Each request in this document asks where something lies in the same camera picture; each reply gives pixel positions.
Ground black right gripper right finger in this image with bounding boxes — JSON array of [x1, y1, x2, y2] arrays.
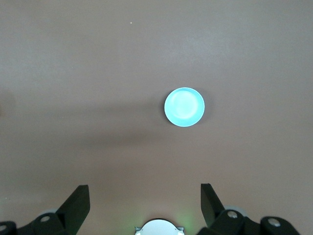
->
[[198, 183, 303, 235]]

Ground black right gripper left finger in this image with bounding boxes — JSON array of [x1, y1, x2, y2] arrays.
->
[[0, 185, 90, 235]]

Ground light blue bowl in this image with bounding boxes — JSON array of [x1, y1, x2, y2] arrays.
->
[[163, 87, 205, 128]]

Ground brown table cover mat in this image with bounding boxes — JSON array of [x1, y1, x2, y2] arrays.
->
[[0, 0, 313, 235]]

